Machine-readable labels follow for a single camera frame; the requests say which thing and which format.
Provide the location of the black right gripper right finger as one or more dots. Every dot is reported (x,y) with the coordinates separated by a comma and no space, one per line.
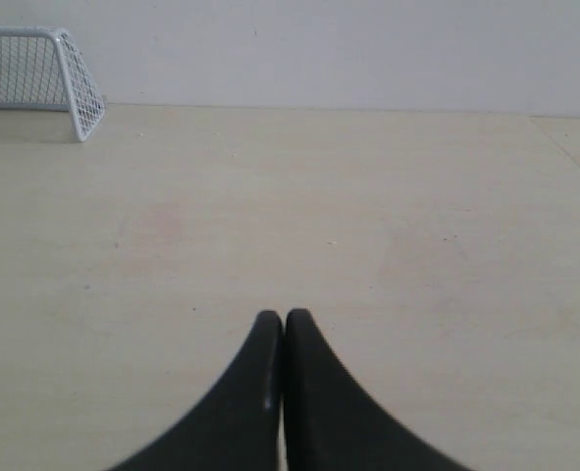
(331,422)

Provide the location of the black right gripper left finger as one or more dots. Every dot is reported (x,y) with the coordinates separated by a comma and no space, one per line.
(235,426)

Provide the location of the white mini soccer goal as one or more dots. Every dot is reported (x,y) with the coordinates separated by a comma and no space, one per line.
(42,69)

